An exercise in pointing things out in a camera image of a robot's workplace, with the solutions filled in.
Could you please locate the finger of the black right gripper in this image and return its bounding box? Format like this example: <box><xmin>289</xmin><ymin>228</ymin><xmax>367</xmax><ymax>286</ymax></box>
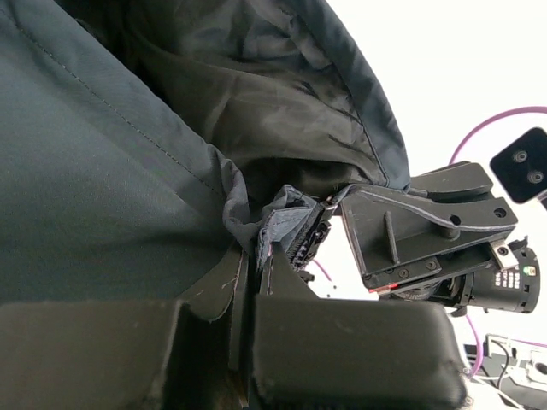
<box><xmin>328</xmin><ymin>161</ymin><xmax>495</xmax><ymax>204</ymax></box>
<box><xmin>341</xmin><ymin>185</ymin><xmax>518</xmax><ymax>276</ymax></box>

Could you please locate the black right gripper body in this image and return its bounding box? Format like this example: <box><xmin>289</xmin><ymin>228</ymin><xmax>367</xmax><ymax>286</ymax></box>
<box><xmin>362</xmin><ymin>238</ymin><xmax>541</xmax><ymax>313</ymax></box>

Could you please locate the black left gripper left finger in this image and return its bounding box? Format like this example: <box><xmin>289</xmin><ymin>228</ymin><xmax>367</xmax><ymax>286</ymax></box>
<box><xmin>1</xmin><ymin>248</ymin><xmax>248</xmax><ymax>409</ymax></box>

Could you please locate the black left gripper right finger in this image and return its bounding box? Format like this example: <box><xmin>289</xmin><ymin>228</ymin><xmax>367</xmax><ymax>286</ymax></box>
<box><xmin>252</xmin><ymin>251</ymin><xmax>468</xmax><ymax>409</ymax></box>

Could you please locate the dark navy jacket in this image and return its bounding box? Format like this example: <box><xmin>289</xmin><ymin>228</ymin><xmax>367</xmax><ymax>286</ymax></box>
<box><xmin>1</xmin><ymin>1</ymin><xmax>410</xmax><ymax>302</ymax></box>

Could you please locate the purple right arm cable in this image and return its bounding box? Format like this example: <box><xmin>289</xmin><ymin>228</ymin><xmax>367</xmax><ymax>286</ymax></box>
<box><xmin>307</xmin><ymin>105</ymin><xmax>547</xmax><ymax>377</ymax></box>

